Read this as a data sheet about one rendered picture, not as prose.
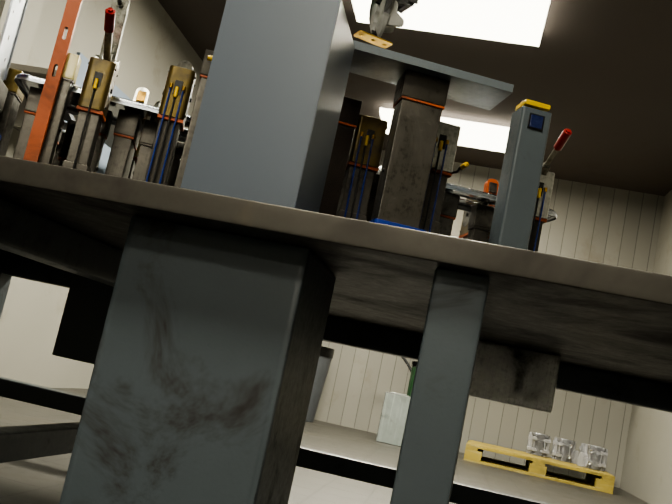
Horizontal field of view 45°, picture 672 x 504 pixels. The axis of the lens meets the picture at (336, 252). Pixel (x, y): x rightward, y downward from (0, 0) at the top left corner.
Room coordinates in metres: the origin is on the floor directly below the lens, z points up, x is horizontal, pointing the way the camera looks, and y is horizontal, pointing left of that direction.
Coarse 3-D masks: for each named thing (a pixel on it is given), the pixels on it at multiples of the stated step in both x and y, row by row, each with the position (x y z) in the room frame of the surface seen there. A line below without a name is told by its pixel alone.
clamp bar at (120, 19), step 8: (120, 0) 1.76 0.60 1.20; (128, 0) 1.78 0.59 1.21; (120, 8) 1.78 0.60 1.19; (128, 8) 1.79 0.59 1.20; (120, 16) 1.78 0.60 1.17; (120, 24) 1.78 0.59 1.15; (120, 32) 1.79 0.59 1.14; (112, 40) 1.79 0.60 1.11; (120, 40) 1.80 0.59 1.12; (112, 48) 1.79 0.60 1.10; (112, 56) 1.80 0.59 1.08
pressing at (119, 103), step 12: (24, 84) 1.89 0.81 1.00; (36, 84) 1.88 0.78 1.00; (72, 96) 1.92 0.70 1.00; (72, 108) 2.03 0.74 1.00; (108, 108) 1.95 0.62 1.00; (120, 108) 1.93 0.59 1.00; (132, 108) 1.91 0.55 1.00; (144, 108) 1.86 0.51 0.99; (156, 108) 1.86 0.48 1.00; (144, 120) 2.00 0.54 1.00; (180, 132) 2.04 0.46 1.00; (456, 192) 2.05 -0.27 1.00; (468, 192) 1.99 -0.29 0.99; (480, 192) 2.00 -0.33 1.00; (468, 204) 2.15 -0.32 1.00; (492, 204) 2.08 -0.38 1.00; (552, 216) 2.07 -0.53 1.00
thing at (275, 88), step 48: (240, 0) 1.33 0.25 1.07; (288, 0) 1.32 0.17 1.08; (336, 0) 1.30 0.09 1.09; (240, 48) 1.33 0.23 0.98; (288, 48) 1.31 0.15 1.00; (336, 48) 1.35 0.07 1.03; (240, 96) 1.33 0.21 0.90; (288, 96) 1.31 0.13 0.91; (336, 96) 1.43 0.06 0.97; (192, 144) 1.34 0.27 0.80; (240, 144) 1.32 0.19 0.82; (288, 144) 1.31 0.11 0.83; (240, 192) 1.32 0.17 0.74; (288, 192) 1.31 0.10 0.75
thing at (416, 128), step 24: (408, 72) 1.67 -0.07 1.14; (408, 96) 1.68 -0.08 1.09; (432, 96) 1.68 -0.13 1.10; (408, 120) 1.68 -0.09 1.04; (432, 120) 1.69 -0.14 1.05; (408, 144) 1.68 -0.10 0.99; (432, 144) 1.69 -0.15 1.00; (384, 168) 1.71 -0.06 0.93; (408, 168) 1.68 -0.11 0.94; (384, 192) 1.68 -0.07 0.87; (408, 192) 1.69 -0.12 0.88; (384, 216) 1.68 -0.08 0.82; (408, 216) 1.69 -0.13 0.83
